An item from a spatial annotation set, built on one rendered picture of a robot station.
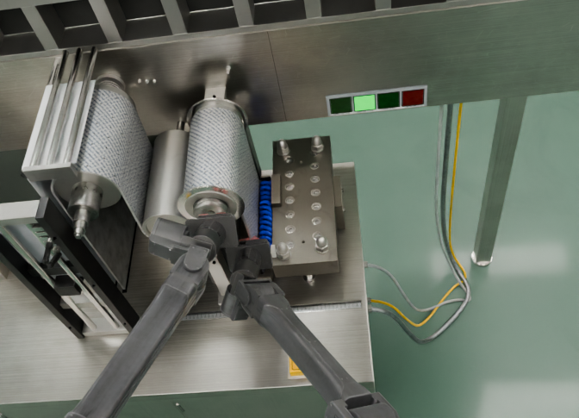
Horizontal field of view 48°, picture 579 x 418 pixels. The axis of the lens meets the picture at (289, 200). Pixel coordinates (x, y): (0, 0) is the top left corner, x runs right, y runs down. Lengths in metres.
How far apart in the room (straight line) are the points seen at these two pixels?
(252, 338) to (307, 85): 0.64
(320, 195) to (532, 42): 0.62
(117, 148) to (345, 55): 0.56
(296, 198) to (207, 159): 0.34
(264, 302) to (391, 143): 1.91
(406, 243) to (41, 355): 1.58
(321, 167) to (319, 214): 0.15
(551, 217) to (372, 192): 0.76
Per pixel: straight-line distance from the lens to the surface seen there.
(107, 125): 1.46
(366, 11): 1.47
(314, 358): 1.20
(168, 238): 1.22
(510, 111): 2.01
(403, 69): 1.59
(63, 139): 1.42
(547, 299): 2.72
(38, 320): 1.87
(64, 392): 1.75
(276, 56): 1.54
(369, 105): 1.65
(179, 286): 1.13
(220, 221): 1.30
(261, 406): 1.80
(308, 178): 1.70
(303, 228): 1.61
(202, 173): 1.40
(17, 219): 1.33
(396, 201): 2.90
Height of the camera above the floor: 2.37
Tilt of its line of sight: 54 degrees down
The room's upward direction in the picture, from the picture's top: 14 degrees counter-clockwise
